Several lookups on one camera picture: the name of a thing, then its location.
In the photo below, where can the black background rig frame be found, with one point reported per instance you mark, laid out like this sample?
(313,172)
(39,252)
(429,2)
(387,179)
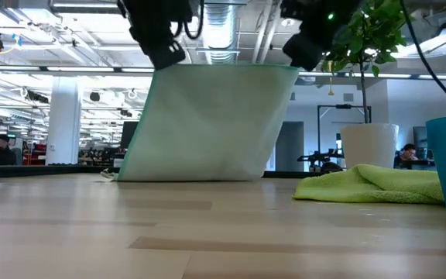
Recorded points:
(343,106)

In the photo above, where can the black background robot arm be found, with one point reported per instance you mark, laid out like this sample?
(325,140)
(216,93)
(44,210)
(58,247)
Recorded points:
(316,157)

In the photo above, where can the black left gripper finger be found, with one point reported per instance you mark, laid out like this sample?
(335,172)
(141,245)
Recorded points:
(167,54)

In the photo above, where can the silver ventilation duct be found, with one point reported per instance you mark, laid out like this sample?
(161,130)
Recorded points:
(219,38)

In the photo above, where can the pale mint microfiber towel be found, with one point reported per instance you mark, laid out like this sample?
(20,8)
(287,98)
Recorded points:
(207,124)

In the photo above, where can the green plant in white pot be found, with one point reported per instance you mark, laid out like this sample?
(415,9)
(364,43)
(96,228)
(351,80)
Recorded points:
(368,147)

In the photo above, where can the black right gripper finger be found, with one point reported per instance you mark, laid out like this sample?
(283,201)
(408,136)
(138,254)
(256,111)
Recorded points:
(304,52)

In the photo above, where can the lime green microfiber towel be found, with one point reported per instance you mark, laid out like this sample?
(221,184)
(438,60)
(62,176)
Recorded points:
(370,186)

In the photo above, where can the long ceiling light strip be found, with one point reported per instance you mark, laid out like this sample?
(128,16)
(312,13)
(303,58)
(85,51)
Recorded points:
(79,69)

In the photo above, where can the white building column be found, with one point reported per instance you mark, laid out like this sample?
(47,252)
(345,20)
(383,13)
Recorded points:
(64,120)

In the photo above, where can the black computer monitor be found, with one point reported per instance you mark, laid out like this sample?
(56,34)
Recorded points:
(128,133)

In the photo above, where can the grey door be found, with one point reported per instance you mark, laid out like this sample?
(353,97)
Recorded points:
(294,151)

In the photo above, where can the red storage rack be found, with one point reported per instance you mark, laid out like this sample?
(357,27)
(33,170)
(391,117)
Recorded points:
(35,155)

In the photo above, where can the person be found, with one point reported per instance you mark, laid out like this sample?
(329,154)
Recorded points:
(407,153)
(4,153)

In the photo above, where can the black aluminium table frame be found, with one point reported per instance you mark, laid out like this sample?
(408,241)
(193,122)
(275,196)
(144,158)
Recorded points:
(52,169)

